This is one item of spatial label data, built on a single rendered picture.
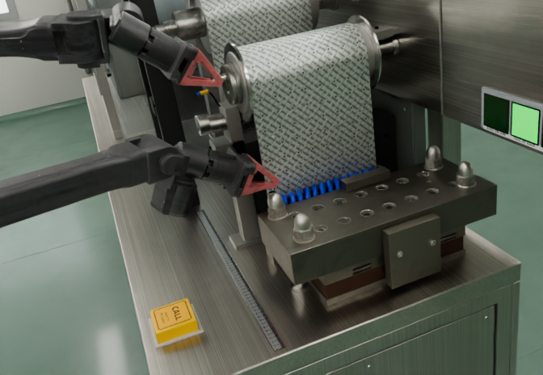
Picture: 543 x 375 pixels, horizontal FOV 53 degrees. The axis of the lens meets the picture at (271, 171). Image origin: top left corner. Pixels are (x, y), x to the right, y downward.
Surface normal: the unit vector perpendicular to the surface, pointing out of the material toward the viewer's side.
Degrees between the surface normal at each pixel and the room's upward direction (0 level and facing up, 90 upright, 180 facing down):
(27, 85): 90
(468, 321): 90
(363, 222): 0
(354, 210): 0
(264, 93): 90
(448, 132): 90
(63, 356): 0
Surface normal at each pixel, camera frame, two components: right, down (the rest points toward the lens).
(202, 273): -0.15, -0.90
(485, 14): -0.93, 0.27
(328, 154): 0.35, 0.33
